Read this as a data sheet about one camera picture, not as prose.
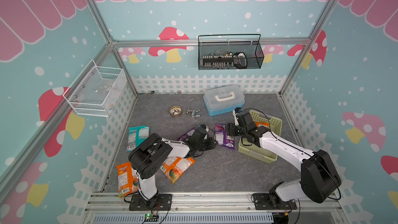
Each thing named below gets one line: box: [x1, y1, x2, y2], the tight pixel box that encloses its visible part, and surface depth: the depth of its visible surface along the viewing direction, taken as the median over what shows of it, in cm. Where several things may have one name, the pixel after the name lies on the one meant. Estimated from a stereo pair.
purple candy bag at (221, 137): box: [214, 123, 235, 150], surface depth 96 cm
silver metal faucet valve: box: [185, 107, 202, 118], surface depth 111 cm
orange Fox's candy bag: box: [159, 156, 196, 184], surface depth 85 cm
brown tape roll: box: [169, 105, 182, 118], surface depth 111 cm
